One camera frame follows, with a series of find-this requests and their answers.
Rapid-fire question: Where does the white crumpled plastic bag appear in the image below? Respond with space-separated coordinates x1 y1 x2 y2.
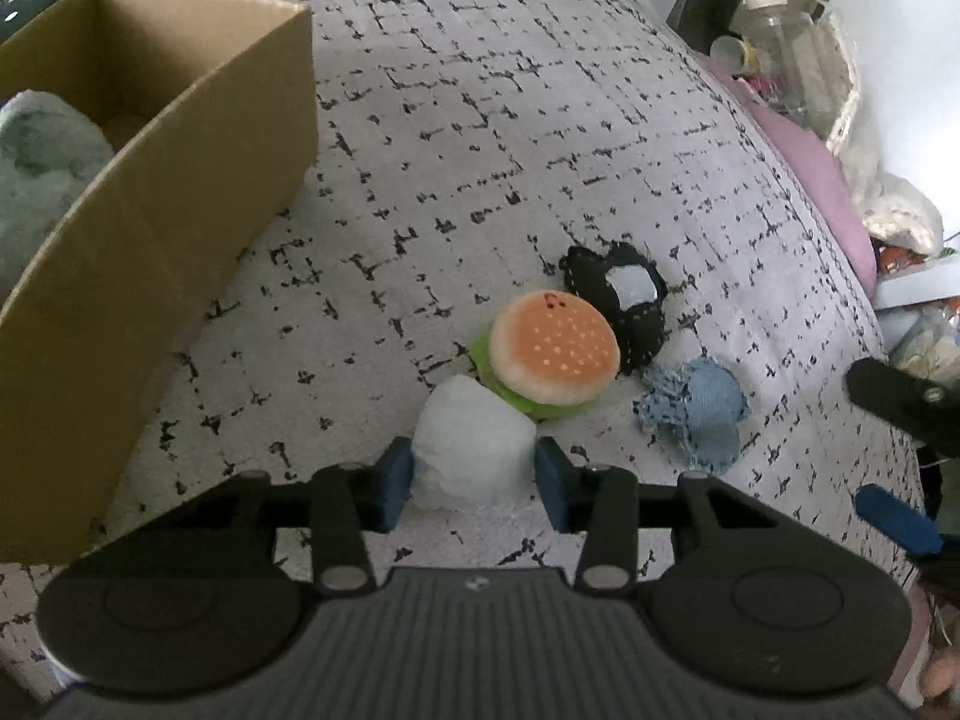
807 7 944 257

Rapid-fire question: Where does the brown cardboard box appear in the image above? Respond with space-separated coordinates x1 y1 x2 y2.
2 0 319 564

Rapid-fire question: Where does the clear plastic water bottle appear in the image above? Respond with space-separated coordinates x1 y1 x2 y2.
740 0 828 128

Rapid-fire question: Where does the grey fluffy plush toy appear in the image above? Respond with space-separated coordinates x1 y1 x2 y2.
2 89 114 299

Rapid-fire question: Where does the white soft plush block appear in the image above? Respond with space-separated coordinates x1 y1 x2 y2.
412 376 537 515

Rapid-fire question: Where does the black white plush toy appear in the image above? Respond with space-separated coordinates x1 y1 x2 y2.
560 242 667 374

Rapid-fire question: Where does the hamburger plush toy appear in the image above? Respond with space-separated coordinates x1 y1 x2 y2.
469 289 620 419

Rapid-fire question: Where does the pink bed sheet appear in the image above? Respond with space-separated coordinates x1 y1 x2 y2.
695 52 877 299

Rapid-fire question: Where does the white paper cup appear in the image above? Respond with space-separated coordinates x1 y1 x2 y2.
708 36 760 76

